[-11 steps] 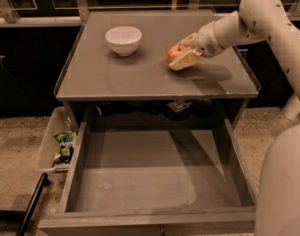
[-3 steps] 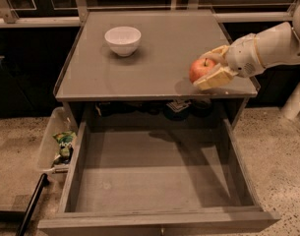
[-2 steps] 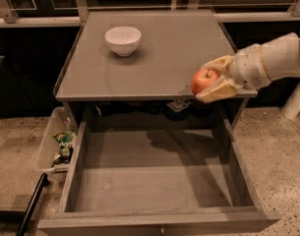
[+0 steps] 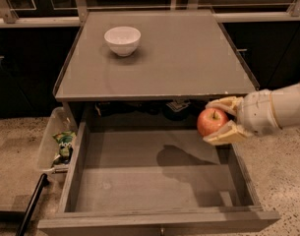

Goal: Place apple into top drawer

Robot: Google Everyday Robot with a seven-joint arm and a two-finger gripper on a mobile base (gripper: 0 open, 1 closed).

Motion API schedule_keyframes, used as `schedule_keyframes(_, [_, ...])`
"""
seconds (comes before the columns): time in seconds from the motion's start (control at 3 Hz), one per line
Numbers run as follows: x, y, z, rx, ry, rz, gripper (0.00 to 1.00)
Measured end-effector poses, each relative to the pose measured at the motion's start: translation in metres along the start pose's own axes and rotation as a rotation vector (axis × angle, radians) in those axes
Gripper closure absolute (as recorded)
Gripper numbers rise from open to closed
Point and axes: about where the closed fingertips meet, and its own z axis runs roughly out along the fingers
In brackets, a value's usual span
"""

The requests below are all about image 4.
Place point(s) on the clear plastic bin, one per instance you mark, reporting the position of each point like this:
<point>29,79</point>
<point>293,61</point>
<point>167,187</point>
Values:
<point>58,123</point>

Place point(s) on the red apple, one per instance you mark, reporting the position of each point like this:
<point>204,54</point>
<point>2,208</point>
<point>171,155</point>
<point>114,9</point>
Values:
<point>211,120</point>

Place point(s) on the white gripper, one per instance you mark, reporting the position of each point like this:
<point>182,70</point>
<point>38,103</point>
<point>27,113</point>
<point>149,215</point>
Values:
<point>257,112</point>

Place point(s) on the black pole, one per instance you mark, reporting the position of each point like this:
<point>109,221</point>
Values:
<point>42,182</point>

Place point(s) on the grey cabinet with top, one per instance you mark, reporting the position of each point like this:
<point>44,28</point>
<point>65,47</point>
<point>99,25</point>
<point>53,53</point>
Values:
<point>182,54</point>

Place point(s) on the white ceramic bowl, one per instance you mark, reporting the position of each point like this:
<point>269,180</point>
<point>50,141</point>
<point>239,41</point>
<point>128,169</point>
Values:
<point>123,41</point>

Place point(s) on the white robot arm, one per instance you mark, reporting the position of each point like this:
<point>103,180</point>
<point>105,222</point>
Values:
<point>286,104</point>

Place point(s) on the metal railing frame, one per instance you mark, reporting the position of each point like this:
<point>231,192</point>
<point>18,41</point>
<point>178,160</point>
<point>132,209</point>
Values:
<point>75,12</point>

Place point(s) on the green snack bag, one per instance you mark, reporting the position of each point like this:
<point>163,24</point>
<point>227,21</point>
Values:
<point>65,141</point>

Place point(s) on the open grey top drawer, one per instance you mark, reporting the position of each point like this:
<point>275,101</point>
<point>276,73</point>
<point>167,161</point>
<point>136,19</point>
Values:
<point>145,181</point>

